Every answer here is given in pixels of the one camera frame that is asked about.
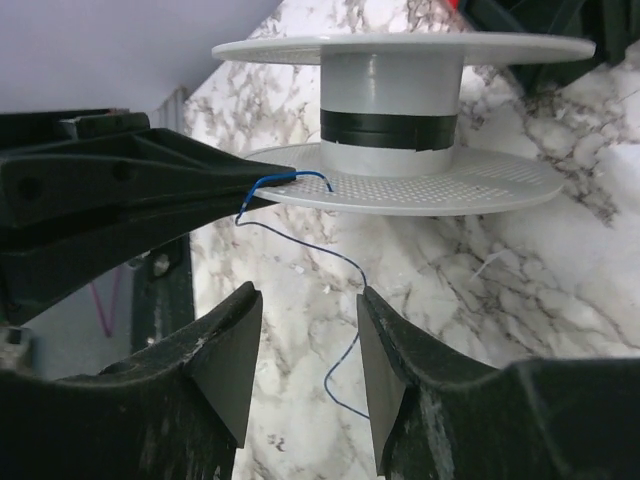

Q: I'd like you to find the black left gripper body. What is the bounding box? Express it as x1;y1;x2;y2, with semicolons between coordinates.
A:
1;109;150;150

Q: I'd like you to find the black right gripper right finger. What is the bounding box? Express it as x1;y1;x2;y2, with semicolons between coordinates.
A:
357;288;639;479

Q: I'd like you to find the white perforated cable spool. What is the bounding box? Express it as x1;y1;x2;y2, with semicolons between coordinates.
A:
212;33;595;217

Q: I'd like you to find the aluminium frame rail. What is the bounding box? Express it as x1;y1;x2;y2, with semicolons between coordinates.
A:
149;87;187;133

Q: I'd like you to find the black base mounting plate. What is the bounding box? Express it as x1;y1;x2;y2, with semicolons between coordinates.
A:
128;235;195;353

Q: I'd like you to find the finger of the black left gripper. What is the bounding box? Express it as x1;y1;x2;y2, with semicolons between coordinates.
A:
1;192;247;325
1;129;289;228

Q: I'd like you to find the black plastic bin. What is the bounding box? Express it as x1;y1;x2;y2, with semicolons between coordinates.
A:
457;0;640;96

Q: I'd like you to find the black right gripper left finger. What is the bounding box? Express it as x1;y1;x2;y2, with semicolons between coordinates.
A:
1;282;263;479

